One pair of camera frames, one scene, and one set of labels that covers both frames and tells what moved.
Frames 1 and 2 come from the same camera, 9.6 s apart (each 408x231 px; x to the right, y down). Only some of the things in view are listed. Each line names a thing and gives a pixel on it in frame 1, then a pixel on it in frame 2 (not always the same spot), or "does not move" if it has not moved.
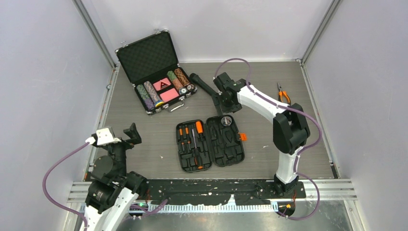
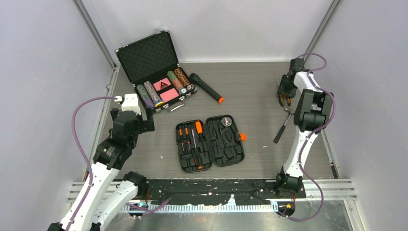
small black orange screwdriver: [181, 134] does not move
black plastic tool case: [199, 143] does not move
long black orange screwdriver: [199, 128] does not move
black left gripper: [133, 133] -> [146, 125]
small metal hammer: [226, 121] does not move
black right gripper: [217, 99] -> [290, 94]
